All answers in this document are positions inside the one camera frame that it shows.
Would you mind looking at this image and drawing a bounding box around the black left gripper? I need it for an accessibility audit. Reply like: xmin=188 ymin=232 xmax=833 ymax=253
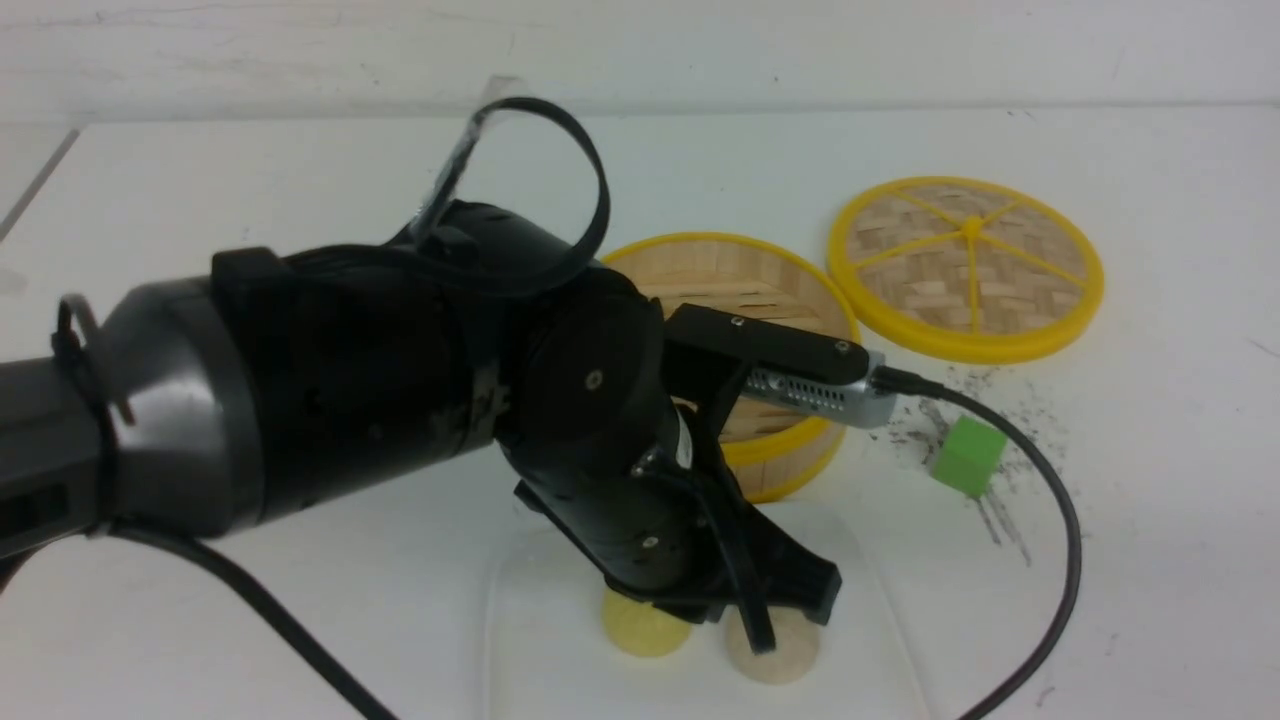
xmin=513 ymin=439 xmax=842 ymax=656

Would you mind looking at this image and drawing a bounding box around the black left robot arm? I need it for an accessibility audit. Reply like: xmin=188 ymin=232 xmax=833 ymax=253
xmin=3 ymin=202 xmax=842 ymax=665

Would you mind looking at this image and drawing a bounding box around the beige steamed bun on plate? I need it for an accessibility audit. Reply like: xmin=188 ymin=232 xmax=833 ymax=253
xmin=724 ymin=607 xmax=822 ymax=685

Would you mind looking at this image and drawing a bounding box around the yellow steamed bun on plate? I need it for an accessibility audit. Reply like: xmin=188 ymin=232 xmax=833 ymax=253
xmin=600 ymin=589 xmax=692 ymax=659

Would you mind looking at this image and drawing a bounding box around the white square plate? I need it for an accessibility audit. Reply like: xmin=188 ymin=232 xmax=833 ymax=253
xmin=479 ymin=501 xmax=931 ymax=719

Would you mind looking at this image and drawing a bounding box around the bamboo steamer basket yellow rim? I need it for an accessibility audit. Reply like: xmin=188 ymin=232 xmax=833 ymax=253
xmin=604 ymin=232 xmax=860 ymax=503

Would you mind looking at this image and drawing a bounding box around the green cube block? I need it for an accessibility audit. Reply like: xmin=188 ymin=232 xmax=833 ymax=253
xmin=931 ymin=416 xmax=1009 ymax=500

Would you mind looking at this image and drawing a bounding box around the bamboo steamer lid yellow rim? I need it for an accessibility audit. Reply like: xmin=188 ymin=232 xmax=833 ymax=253
xmin=826 ymin=176 xmax=1105 ymax=365

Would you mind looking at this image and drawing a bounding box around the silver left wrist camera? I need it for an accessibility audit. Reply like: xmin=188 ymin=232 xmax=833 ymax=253
xmin=664 ymin=304 xmax=901 ymax=430

